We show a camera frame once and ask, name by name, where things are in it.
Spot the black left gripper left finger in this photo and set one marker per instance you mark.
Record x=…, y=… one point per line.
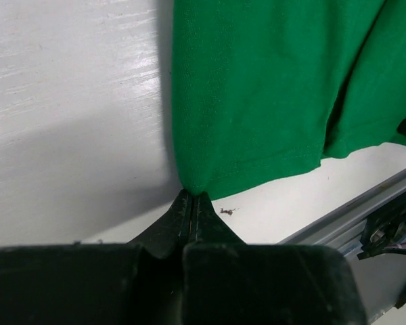
x=137, y=282

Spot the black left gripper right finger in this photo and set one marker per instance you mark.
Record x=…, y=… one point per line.
x=227, y=281

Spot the green t shirt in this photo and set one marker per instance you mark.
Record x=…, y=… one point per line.
x=263, y=90

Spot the aluminium frame rail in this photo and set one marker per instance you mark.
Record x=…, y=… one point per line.
x=381, y=280

